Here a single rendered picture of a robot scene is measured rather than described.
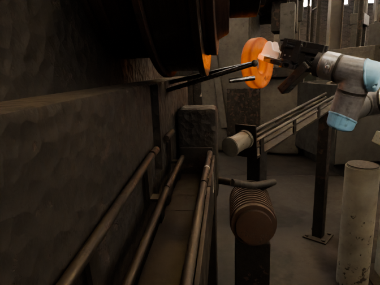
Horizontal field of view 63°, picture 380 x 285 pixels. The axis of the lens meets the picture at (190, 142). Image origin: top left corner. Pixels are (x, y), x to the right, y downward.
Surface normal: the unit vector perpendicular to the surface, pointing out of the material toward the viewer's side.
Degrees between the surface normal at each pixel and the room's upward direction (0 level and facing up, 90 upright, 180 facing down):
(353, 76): 93
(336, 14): 90
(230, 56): 90
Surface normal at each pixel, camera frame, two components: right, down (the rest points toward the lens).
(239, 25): -0.36, 0.22
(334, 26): -0.11, 0.23
